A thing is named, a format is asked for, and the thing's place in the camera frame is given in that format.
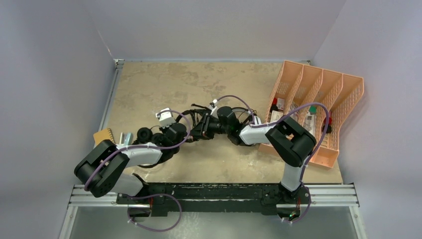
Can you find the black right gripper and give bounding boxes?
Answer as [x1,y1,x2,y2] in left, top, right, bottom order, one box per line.
[189,112,231,139]

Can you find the black headband headset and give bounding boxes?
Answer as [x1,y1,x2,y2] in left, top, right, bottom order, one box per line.
[179,103,215,143]

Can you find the black over-ear headphones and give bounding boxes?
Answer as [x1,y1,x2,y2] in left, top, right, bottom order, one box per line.
[132,127,173,169]

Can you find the white and black headphones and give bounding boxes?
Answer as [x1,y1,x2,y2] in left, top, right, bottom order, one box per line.
[228,107,262,127]

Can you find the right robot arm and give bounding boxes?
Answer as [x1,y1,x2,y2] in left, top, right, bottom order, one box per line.
[199,107,317,203]

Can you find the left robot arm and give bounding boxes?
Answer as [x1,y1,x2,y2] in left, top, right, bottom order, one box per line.
[74,122,188,204]

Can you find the large white staples box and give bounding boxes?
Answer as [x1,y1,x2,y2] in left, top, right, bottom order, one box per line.
[270,111,284,122]

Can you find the small white box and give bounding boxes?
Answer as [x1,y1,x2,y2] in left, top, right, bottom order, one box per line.
[276,98,285,111]

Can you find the green cap object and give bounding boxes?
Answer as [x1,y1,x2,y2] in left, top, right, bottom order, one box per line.
[309,106,317,115]

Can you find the peach plastic file organizer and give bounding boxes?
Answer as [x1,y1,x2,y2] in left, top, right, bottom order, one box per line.
[258,61,364,169]

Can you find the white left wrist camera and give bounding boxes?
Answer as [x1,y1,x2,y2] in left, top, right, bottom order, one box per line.
[155,108,176,128]

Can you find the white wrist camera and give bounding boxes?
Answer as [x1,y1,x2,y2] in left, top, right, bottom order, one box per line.
[155,108,176,128]
[208,99,218,114]

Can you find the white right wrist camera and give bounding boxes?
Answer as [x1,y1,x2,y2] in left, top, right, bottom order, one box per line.
[208,99,218,114]

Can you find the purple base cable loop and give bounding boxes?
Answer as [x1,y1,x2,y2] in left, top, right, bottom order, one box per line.
[127,194,183,233]

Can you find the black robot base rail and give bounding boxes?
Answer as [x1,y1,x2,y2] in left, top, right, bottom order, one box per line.
[117,182,311,221]

